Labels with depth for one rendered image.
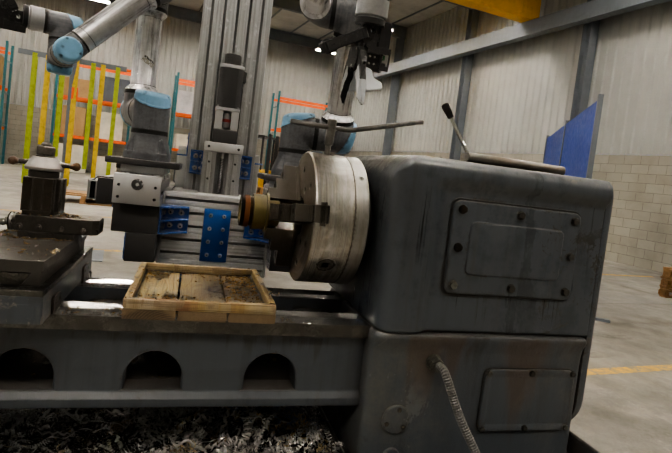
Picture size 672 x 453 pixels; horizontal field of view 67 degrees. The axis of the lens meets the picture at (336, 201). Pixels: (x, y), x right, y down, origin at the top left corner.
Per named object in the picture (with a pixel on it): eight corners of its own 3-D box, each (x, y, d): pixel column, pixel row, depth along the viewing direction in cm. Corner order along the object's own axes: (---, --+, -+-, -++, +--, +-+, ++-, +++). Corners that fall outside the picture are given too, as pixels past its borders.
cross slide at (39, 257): (88, 246, 133) (90, 229, 133) (41, 286, 92) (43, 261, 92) (16, 241, 128) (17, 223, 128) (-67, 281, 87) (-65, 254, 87)
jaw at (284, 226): (310, 232, 124) (301, 273, 129) (307, 222, 128) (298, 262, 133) (265, 228, 121) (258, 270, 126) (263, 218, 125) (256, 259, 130)
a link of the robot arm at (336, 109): (311, 143, 191) (332, -11, 167) (350, 148, 193) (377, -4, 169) (311, 155, 181) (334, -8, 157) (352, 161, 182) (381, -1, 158)
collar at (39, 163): (67, 171, 120) (68, 159, 120) (59, 172, 113) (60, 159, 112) (30, 167, 118) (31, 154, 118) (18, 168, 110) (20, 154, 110)
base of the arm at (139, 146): (126, 156, 176) (129, 128, 176) (171, 162, 180) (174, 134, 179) (119, 156, 162) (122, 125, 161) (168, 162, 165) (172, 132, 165)
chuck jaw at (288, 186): (308, 211, 128) (306, 173, 135) (313, 200, 124) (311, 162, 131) (265, 207, 125) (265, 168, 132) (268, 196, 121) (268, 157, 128)
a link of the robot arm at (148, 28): (126, 126, 171) (142, -38, 169) (116, 126, 184) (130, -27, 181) (162, 131, 179) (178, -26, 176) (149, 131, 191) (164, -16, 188)
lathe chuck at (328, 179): (312, 259, 144) (328, 149, 139) (341, 303, 114) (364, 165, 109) (280, 257, 141) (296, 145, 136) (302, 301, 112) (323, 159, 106)
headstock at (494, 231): (494, 291, 170) (510, 176, 168) (605, 341, 125) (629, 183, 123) (323, 281, 154) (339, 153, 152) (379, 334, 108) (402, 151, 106)
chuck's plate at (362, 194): (324, 260, 145) (341, 151, 140) (356, 304, 115) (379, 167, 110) (312, 259, 144) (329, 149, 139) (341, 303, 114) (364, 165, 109)
